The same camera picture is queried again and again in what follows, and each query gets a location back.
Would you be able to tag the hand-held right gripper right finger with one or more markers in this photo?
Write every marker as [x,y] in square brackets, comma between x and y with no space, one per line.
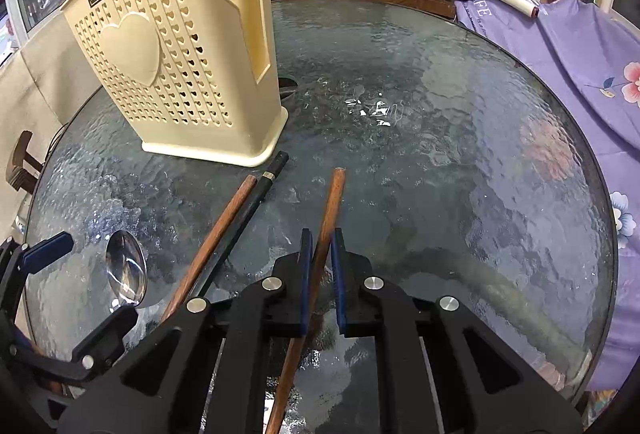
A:
[339,284]

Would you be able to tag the black chopstick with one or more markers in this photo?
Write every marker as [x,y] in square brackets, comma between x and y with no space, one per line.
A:
[250,209]

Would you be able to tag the cream perforated utensil holder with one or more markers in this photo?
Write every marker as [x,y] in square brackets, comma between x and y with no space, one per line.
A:
[132,49]

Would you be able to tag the brown wooden chair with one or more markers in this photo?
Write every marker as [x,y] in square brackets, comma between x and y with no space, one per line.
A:
[22,162]

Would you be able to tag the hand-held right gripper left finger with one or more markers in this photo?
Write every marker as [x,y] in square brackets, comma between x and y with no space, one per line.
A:
[306,284]

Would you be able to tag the purple floral cloth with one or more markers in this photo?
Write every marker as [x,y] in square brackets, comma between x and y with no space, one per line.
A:
[575,44]

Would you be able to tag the round glass table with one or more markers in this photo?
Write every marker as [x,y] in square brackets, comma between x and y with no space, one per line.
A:
[450,114]

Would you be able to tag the brown wooden chopstick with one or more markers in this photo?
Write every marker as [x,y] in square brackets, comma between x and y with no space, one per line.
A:
[220,226]
[332,204]

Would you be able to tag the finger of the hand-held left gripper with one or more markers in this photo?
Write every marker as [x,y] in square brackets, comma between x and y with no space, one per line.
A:
[47,250]
[110,334]

